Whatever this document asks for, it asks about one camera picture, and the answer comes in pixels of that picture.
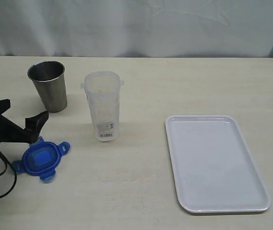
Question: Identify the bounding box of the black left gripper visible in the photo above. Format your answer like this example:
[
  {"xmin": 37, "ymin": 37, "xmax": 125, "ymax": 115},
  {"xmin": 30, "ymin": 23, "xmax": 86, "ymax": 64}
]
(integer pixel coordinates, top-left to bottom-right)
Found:
[{"xmin": 0, "ymin": 99, "xmax": 49, "ymax": 144}]

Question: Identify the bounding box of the blue plastic snap lid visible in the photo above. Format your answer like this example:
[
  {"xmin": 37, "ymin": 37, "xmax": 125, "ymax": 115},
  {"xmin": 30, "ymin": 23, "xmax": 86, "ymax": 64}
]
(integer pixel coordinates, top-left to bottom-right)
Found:
[{"xmin": 12, "ymin": 137, "xmax": 71, "ymax": 183}]

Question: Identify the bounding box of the stainless steel cup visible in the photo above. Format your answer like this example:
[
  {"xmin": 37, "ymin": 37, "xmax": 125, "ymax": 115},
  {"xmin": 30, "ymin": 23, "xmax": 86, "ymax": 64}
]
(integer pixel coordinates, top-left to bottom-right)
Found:
[{"xmin": 27, "ymin": 60, "xmax": 68, "ymax": 113}]

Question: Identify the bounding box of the clear tall plastic container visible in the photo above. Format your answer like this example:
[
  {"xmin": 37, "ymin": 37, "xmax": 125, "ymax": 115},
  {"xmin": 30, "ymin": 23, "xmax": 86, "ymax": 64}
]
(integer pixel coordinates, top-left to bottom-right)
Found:
[{"xmin": 81, "ymin": 71, "xmax": 124, "ymax": 142}]

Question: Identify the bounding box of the white backdrop curtain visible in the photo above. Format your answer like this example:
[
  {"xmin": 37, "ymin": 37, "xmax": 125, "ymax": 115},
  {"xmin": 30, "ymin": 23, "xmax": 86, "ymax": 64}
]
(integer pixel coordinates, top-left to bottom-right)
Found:
[{"xmin": 0, "ymin": 0, "xmax": 273, "ymax": 58}]

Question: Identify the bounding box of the white rectangular plastic tray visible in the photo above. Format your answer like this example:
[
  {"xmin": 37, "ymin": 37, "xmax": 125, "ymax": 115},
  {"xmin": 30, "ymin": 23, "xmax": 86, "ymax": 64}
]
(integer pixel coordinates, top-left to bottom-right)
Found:
[{"xmin": 165, "ymin": 115, "xmax": 271, "ymax": 214}]

